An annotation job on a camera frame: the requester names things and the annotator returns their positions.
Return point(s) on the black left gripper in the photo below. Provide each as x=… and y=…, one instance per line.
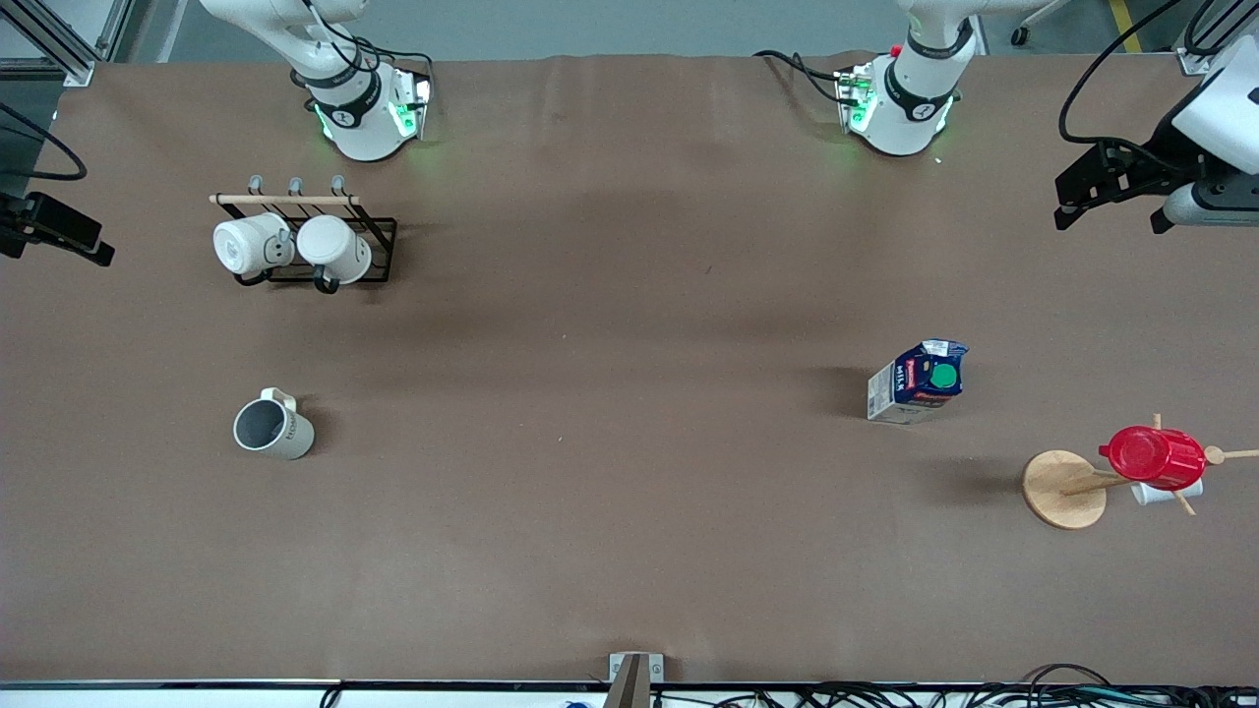
x=1167, y=154

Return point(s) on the blue white milk carton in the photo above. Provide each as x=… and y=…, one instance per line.
x=915, y=388

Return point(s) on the ribbed off-white cup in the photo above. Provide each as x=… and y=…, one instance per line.
x=285, y=438

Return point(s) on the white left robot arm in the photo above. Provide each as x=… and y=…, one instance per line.
x=910, y=108

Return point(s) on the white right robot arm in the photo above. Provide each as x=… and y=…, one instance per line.
x=359, y=118

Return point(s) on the red cup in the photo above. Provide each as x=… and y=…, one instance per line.
x=1156, y=457

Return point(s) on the small white cup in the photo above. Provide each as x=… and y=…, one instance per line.
x=1161, y=495

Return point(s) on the white mug with face print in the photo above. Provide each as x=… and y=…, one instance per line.
x=246, y=244

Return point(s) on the black chair caster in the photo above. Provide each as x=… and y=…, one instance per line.
x=1023, y=35

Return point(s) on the wooden mug tree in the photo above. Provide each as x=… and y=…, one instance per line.
x=1062, y=492

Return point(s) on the aluminium frame profile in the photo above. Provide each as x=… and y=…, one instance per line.
x=1195, y=61
x=69, y=64

